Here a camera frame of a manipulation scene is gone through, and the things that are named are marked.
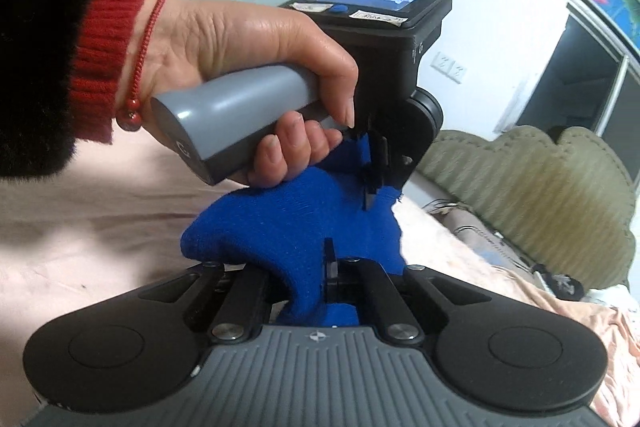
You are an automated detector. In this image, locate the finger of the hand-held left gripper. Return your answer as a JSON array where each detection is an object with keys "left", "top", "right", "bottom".
[{"left": 360, "top": 123, "right": 417, "bottom": 212}]

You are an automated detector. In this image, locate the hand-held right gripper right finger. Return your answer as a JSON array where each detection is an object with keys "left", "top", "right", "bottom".
[{"left": 322, "top": 238, "right": 453, "bottom": 344}]

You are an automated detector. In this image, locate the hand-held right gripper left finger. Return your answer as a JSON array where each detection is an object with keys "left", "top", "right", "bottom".
[{"left": 184, "top": 261, "right": 275, "bottom": 344}]

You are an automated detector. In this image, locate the blue knit sweater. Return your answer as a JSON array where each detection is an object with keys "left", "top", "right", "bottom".
[{"left": 180, "top": 132, "right": 407, "bottom": 329}]

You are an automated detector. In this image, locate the person's left forearm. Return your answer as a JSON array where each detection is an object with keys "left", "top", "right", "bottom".
[{"left": 0, "top": 0, "right": 157, "bottom": 182}]

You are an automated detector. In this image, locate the person's left hand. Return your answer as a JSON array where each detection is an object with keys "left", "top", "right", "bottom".
[{"left": 131, "top": 0, "right": 359, "bottom": 188}]

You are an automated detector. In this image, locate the grey pillow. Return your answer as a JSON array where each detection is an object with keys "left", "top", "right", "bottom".
[{"left": 442, "top": 207, "right": 536, "bottom": 270}]

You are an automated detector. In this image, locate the olive green padded headboard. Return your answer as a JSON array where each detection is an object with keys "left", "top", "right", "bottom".
[{"left": 414, "top": 125, "right": 637, "bottom": 292}]

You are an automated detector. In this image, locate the dark window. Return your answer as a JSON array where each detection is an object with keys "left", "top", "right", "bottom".
[{"left": 514, "top": 0, "right": 640, "bottom": 168}]

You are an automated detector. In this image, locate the pink floral bed sheet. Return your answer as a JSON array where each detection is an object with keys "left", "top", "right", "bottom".
[{"left": 0, "top": 134, "right": 506, "bottom": 427}]

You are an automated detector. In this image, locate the small black object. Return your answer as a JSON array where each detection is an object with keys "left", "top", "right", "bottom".
[{"left": 531, "top": 262, "right": 587, "bottom": 302}]

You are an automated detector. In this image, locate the peach blanket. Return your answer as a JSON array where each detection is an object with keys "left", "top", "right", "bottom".
[{"left": 492, "top": 264, "right": 640, "bottom": 427}]

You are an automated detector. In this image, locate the red string bracelet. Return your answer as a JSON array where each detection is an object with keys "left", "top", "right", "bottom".
[{"left": 115, "top": 0, "right": 169, "bottom": 132}]

